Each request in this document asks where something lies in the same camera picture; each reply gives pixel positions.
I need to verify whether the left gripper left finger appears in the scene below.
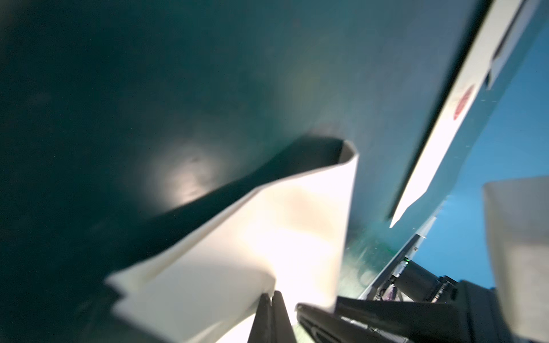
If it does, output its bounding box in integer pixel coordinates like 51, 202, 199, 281
247, 293, 272, 343

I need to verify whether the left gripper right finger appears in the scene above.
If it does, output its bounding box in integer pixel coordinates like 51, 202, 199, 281
271, 291, 297, 343

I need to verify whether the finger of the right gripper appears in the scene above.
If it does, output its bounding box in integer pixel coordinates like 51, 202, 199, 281
296, 281, 515, 342

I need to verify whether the cream paper sheet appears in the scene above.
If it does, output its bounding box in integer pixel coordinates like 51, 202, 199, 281
107, 140, 360, 342

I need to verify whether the yellow envelope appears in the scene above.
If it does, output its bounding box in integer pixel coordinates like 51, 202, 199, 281
390, 1, 523, 227

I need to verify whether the grey envelope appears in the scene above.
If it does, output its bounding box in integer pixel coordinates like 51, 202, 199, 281
486, 0, 541, 90

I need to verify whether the aluminium rail base frame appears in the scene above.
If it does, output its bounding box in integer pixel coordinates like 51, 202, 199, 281
358, 206, 442, 300

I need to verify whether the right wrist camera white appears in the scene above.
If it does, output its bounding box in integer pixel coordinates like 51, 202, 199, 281
483, 177, 548, 342

